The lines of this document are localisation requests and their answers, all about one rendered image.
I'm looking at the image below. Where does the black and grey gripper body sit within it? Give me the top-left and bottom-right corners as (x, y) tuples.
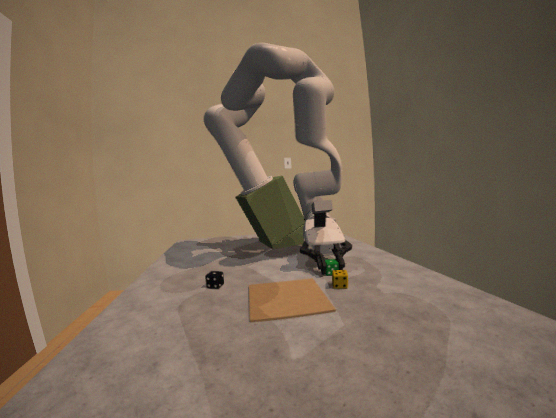
(303, 214), (345, 256)

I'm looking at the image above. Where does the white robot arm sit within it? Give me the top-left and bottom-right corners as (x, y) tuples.
(204, 43), (342, 228)

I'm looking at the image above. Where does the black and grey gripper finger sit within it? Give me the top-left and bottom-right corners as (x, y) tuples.
(331, 240), (352, 270)
(300, 241), (326, 275)

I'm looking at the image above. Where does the yellow die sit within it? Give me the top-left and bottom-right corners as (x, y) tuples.
(332, 270), (348, 289)

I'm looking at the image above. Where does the black die with white pips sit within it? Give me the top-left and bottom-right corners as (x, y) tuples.
(205, 271), (224, 289)

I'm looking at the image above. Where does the orange flat mat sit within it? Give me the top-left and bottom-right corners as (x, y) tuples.
(249, 278), (336, 322)

